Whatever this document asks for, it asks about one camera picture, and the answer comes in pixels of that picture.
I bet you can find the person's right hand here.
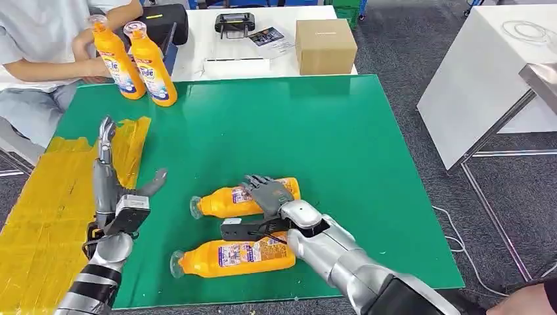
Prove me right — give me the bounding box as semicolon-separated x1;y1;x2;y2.
85;56;112;80

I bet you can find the person's left hand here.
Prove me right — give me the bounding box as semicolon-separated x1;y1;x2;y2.
72;28;97;60

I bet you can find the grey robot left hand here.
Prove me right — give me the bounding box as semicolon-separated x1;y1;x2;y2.
92;115;169;229

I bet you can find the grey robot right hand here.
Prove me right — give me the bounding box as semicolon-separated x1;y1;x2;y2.
239;175;296;219

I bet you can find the orange drink bottle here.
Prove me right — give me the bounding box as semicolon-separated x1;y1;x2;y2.
169;236;298;280
88;14;147;101
123;20;179;108
190;177;302;221

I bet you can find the person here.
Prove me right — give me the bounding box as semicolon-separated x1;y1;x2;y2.
486;278;557;315
0;0;145;149

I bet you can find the green mat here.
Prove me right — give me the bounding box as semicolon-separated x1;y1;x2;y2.
54;74;466;310

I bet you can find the blue tablet case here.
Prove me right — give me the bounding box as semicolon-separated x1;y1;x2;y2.
161;22;179;77

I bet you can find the yellow sheet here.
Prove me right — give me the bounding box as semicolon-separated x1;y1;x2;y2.
0;116;152;315

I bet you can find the black bag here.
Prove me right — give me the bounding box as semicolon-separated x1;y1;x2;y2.
135;3;190;47

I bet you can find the pale seat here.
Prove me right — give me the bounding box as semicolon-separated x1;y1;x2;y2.
0;116;47;167

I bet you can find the white flat box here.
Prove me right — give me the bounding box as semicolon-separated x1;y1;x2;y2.
202;57;271;81

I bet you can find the black handheld controller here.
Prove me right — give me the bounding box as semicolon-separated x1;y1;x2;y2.
213;12;256;40

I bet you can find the white paper sheet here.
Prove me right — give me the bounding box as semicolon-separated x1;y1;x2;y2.
254;38;299;60

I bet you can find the brown cardboard box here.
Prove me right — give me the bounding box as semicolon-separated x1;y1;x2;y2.
295;18;359;76

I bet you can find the dark printed leaflet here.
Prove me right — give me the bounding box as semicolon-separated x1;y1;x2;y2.
248;26;284;47

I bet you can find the blue rack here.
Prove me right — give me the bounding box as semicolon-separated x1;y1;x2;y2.
187;0;325;10

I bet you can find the green crate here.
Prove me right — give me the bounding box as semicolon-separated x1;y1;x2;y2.
324;0;364;29

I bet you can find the large white table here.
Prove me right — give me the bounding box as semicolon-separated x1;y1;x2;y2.
416;5;557;171

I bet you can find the steel bench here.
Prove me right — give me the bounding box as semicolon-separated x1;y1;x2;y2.
518;62;557;115

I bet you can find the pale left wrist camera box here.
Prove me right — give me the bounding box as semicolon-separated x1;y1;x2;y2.
104;194;151;236

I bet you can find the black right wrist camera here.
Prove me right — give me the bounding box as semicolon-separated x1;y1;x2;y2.
219;216;292;243

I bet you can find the white floor cable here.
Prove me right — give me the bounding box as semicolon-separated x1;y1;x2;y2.
432;205;512;299

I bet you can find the steel table frame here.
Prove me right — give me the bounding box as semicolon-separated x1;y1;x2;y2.
450;90;557;284

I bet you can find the coiled pale cable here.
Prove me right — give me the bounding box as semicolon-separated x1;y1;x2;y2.
501;19;557;47

